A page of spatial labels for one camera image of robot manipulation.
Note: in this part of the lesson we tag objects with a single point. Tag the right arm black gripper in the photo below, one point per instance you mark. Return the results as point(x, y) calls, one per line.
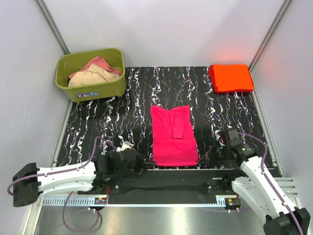
point(214, 162)

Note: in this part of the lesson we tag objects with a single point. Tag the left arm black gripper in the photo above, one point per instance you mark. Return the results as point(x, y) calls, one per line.
point(142, 166)

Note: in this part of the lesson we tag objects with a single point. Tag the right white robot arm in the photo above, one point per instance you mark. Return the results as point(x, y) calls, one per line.
point(262, 193)

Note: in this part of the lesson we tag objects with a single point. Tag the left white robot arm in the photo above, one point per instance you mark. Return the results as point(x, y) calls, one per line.
point(96, 176)

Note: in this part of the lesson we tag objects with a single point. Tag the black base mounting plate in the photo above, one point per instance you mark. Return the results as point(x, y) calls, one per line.
point(173, 186)

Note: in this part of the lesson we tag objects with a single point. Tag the folded orange t shirt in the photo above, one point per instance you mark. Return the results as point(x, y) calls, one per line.
point(231, 78)

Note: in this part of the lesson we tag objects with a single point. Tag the beige t shirt in bin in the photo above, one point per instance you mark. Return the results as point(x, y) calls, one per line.
point(93, 75)

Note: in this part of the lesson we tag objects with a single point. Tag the olive green plastic bin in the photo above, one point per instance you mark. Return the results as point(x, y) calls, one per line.
point(73, 62)

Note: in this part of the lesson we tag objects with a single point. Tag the dusty pink t shirt in bin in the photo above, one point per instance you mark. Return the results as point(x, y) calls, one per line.
point(100, 62)

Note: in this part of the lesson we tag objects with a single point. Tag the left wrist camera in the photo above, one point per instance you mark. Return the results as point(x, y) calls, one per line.
point(125, 145)

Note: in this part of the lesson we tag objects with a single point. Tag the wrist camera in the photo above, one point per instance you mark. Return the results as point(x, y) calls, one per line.
point(125, 145)
point(234, 140)

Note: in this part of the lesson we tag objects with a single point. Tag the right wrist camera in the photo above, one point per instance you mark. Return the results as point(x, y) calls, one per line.
point(234, 140)

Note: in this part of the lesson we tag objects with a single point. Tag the aluminium rail frame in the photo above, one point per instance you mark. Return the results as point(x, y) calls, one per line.
point(72, 213)

